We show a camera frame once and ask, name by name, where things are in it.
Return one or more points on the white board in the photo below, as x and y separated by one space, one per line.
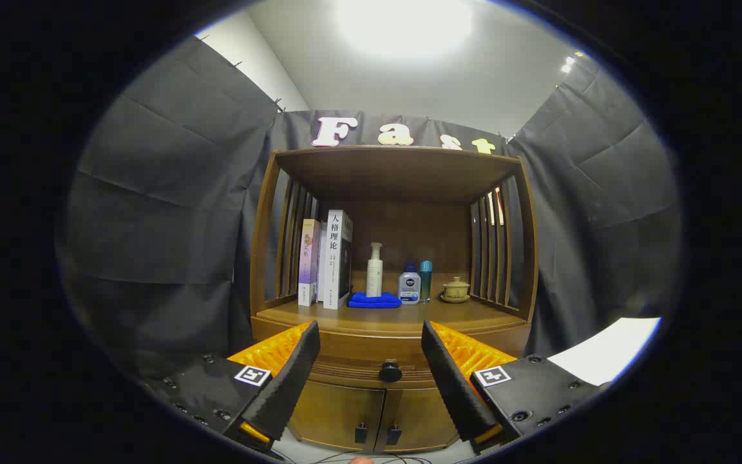
603 351

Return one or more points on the white bottle blue pump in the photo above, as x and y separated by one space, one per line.
409 287

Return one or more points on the wooden cabinet door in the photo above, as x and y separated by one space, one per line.
422 419
332 412

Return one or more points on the beige saucer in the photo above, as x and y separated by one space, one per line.
455 299

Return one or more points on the brown wooden drawer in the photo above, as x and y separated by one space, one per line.
371 351

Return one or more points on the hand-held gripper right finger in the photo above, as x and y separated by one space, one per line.
455 386

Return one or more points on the slim teal bottle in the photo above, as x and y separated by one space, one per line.
426 277

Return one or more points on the thick white black book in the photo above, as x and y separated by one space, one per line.
333 258

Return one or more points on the purple white book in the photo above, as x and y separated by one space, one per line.
308 258

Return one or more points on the beige lidded tea cup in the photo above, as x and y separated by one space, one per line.
456 287

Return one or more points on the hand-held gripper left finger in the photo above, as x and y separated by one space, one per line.
287 386

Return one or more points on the tall white pump bottle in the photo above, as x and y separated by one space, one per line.
375 277

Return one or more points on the blue folded cloth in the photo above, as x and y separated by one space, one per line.
374 301

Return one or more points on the brown wooden cabinet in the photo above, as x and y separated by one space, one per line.
397 174

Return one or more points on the black round drawer knob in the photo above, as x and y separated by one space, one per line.
390 372

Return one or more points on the wooden countertop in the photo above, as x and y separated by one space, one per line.
409 316

